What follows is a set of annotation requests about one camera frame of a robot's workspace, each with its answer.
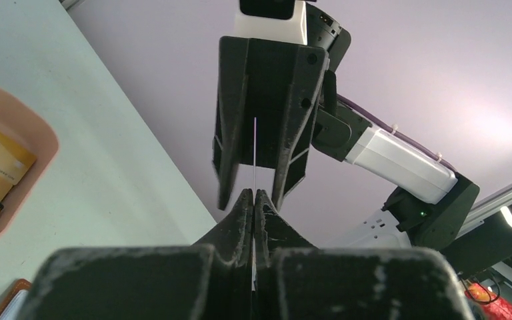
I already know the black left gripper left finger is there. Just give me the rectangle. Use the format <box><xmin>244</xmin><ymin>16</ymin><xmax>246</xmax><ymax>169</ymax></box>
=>
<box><xmin>18</xmin><ymin>189</ymin><xmax>254</xmax><ymax>319</ymax></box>

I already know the pink plastic tray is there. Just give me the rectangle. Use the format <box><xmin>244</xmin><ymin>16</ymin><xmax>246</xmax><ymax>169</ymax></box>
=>
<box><xmin>0</xmin><ymin>88</ymin><xmax>59</xmax><ymax>236</ymax></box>

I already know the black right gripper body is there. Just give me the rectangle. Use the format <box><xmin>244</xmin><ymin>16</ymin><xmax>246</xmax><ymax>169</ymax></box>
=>
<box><xmin>219</xmin><ymin>36</ymin><xmax>328</xmax><ymax>169</ymax></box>

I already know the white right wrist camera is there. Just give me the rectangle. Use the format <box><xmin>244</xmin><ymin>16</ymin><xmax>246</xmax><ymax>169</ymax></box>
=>
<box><xmin>232</xmin><ymin>0</ymin><xmax>308</xmax><ymax>45</ymax></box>

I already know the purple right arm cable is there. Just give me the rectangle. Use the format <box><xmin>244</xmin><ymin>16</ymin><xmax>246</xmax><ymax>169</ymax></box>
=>
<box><xmin>336</xmin><ymin>93</ymin><xmax>458</xmax><ymax>173</ymax></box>

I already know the red object under table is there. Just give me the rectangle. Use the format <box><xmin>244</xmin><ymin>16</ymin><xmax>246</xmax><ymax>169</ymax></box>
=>
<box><xmin>463</xmin><ymin>282</ymin><xmax>512</xmax><ymax>320</ymax></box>

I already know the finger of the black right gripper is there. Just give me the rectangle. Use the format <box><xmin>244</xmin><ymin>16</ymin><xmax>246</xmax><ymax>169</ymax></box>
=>
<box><xmin>271</xmin><ymin>53</ymin><xmax>329</xmax><ymax>210</ymax></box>
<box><xmin>213</xmin><ymin>75</ymin><xmax>249</xmax><ymax>210</ymax></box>

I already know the brown leather card holder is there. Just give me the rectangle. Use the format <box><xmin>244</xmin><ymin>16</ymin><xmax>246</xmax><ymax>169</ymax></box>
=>
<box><xmin>0</xmin><ymin>279</ymin><xmax>32</xmax><ymax>320</ymax></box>

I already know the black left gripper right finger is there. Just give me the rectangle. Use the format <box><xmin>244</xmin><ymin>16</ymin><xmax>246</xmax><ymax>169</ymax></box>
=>
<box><xmin>254</xmin><ymin>190</ymin><xmax>473</xmax><ymax>319</ymax></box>

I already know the thin card seen edge-on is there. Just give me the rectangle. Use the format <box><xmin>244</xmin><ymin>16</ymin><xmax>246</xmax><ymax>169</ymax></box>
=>
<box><xmin>252</xmin><ymin>117</ymin><xmax>257</xmax><ymax>192</ymax></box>

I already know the aluminium frame rail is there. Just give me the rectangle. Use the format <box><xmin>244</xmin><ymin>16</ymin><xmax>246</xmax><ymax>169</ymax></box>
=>
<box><xmin>457</xmin><ymin>184</ymin><xmax>512</xmax><ymax>238</ymax></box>

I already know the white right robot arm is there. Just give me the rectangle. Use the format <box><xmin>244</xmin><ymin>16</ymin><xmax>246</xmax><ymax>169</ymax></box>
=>
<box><xmin>213</xmin><ymin>1</ymin><xmax>480</xmax><ymax>251</ymax></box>

